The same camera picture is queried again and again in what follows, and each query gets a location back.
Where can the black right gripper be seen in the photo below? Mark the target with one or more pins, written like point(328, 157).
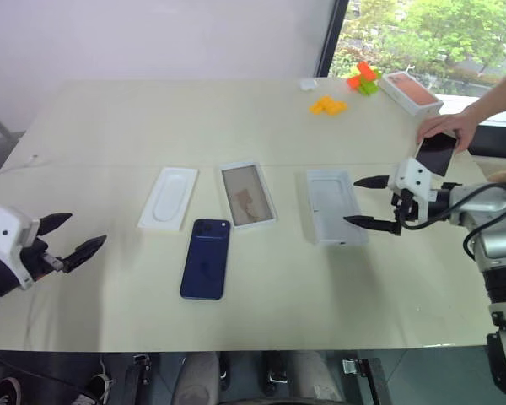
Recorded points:
point(407, 208)

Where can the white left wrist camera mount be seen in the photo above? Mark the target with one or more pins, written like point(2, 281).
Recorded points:
point(4, 236)

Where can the dark blue smartphone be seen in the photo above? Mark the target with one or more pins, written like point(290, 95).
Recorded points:
point(204, 261)

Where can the silver smartphone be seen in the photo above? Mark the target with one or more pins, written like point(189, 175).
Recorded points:
point(436, 154)

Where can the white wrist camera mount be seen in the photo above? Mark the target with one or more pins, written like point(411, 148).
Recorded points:
point(409, 173)
point(4, 236)

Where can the black and white sneaker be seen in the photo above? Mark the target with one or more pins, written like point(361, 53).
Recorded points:
point(93, 386)

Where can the phone box with orange print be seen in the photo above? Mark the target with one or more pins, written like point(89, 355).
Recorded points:
point(409, 90)

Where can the white box tray with insert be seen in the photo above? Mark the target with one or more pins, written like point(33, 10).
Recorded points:
point(248, 194)

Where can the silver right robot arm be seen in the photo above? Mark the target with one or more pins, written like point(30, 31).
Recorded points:
point(485, 198)

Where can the grey rounded cylinder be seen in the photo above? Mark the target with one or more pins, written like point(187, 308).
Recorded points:
point(196, 379)
point(310, 377)

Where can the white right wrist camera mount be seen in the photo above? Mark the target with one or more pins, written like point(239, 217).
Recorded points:
point(409, 173)

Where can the black window frame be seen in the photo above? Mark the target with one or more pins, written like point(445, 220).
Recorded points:
point(333, 38)

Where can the orange toy block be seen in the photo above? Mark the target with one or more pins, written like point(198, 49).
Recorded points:
point(364, 69)
point(354, 83)

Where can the black metal bracket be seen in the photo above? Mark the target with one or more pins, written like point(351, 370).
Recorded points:
point(136, 379)
point(369, 379)

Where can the yellow toy block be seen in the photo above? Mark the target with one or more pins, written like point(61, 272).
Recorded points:
point(320, 105)
point(338, 109)

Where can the white earbuds case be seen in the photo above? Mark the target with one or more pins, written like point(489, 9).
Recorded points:
point(308, 84)

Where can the red and black sneaker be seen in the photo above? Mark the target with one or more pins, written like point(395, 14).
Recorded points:
point(7, 392)

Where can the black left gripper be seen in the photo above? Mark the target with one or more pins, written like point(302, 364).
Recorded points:
point(36, 259)

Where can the person's bare forearm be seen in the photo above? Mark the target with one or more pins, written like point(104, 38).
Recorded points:
point(497, 97)

